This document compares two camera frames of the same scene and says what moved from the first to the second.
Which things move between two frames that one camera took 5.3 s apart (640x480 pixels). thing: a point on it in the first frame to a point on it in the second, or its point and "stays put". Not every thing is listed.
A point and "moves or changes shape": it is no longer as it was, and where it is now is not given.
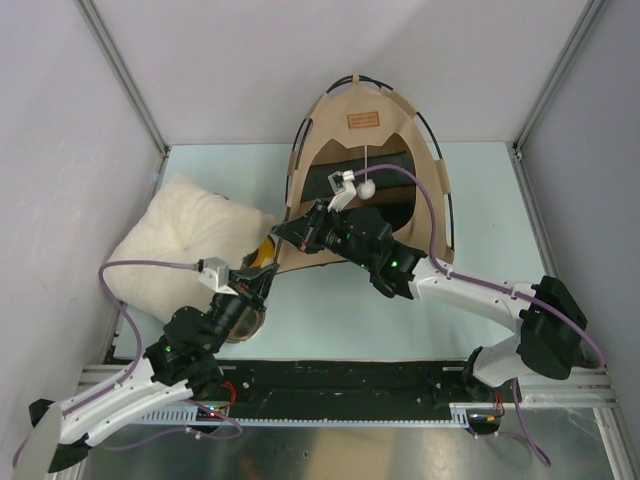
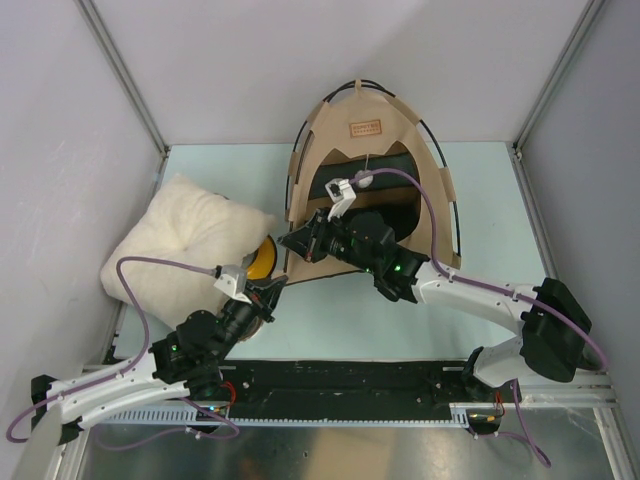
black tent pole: x=420 y=118 moves or changes shape
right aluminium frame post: x=592 y=12 stays put
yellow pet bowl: x=266 y=250 stays put
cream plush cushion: x=182 y=223 stays put
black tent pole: x=308 y=122 moves or changes shape
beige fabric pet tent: x=369 y=131 stays put
